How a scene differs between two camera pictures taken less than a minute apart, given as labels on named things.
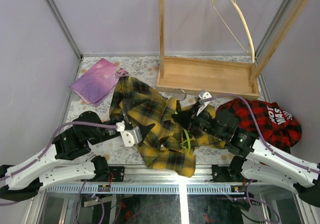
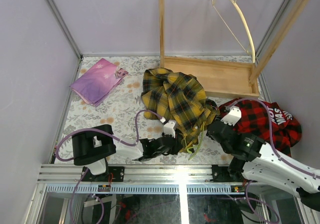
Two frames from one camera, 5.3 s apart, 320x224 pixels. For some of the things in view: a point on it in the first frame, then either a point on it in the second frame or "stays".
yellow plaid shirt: [167, 146] to [180, 99]
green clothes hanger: [187, 142] to [187, 148]
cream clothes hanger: [234, 3] stays
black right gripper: [187, 117] to [230, 126]
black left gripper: [126, 120] to [176, 139]
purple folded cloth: [97, 85] stays
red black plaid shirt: [269, 121] stays
